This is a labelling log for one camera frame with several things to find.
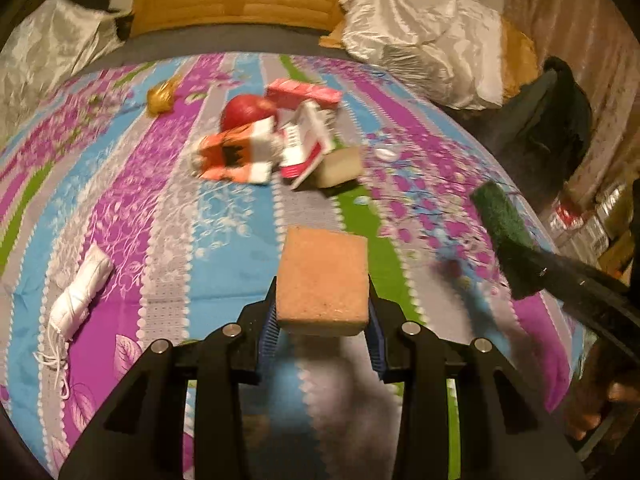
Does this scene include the orange sponge block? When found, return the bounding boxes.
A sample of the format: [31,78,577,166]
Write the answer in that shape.
[276,226,369,337]

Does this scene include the silver satin quilt right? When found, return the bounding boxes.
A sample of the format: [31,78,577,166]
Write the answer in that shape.
[341,0,503,110]

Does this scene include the orange white crushed carton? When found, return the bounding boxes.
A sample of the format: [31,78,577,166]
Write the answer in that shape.
[190,117,276,185]

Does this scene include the pink patterned curtain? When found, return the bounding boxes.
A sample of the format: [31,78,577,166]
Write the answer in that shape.
[503,0,639,207]

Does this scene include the golden foil wrapper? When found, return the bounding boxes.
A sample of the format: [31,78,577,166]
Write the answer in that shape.
[146,75,181,116]

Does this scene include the colourful striped bedsheet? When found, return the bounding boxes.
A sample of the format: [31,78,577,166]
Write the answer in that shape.
[1,53,582,474]

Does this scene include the dark jacket on chair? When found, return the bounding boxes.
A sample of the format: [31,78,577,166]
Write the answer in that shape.
[470,55,594,212]

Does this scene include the person's right hand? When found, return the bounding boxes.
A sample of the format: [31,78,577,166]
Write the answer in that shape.
[563,339,639,441]

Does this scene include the red flat box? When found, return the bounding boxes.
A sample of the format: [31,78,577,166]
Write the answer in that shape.
[265,78,343,110]

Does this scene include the beige sponge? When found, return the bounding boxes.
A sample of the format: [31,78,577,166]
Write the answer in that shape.
[312,146,363,188]

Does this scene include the silver satin pillow left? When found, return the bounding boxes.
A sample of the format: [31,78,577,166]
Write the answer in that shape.
[0,0,122,145]

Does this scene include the green scouring pad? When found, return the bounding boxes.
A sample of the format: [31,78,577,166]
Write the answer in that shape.
[470,180,549,302]

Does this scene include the red apple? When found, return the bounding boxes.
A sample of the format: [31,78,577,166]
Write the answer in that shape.
[220,94,278,131]

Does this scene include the white cloth with string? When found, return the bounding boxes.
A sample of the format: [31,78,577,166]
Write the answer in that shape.
[34,243,114,400]

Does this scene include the red white cigarette pack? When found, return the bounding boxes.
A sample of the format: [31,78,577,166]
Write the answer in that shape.
[279,100,335,190]

